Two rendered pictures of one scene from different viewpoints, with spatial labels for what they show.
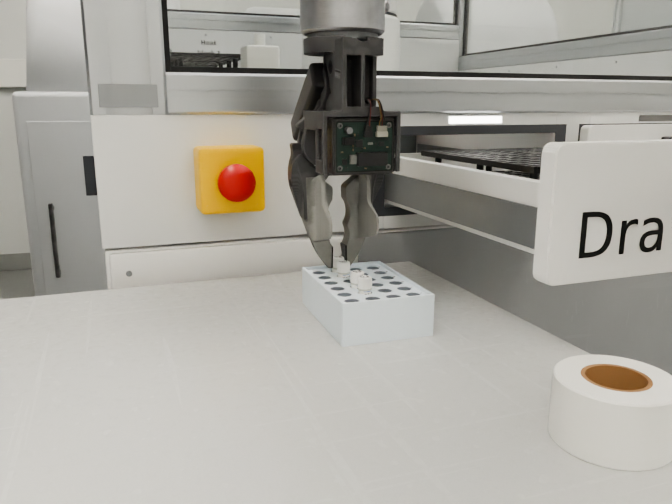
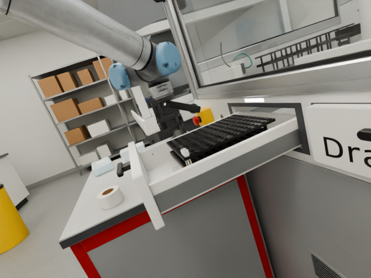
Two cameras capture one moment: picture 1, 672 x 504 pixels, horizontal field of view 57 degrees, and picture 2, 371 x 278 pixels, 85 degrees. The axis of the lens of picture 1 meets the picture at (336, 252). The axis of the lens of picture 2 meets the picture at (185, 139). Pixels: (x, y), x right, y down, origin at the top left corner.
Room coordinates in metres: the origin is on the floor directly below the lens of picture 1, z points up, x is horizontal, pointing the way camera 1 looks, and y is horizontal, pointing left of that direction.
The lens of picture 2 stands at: (0.70, -0.72, 1.04)
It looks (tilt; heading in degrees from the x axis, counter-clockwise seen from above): 15 degrees down; 98
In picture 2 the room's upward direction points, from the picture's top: 19 degrees counter-clockwise
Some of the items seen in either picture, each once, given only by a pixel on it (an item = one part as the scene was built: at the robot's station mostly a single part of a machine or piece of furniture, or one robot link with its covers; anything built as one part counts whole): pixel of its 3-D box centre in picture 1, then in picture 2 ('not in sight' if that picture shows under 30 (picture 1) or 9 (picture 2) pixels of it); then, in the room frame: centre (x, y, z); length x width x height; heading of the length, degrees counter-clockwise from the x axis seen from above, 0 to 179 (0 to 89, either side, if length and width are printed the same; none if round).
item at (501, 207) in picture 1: (529, 186); (221, 143); (0.71, -0.22, 0.86); 0.40 x 0.26 x 0.06; 20
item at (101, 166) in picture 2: not in sight; (102, 165); (0.13, 0.21, 0.78); 0.15 x 0.10 x 0.04; 120
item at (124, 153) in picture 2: not in sight; (133, 151); (0.28, 0.28, 0.79); 0.13 x 0.09 x 0.05; 19
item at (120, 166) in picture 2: not in sight; (125, 166); (0.49, -0.30, 0.91); 0.07 x 0.04 x 0.01; 110
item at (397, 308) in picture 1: (363, 299); not in sight; (0.55, -0.03, 0.78); 0.12 x 0.08 x 0.04; 19
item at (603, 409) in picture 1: (612, 408); (110, 197); (0.34, -0.16, 0.78); 0.07 x 0.07 x 0.04
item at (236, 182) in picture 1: (235, 182); (197, 120); (0.66, 0.11, 0.88); 0.04 x 0.03 x 0.04; 110
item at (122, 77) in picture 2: not in sight; (133, 73); (0.53, -0.10, 1.11); 0.11 x 0.11 x 0.08; 53
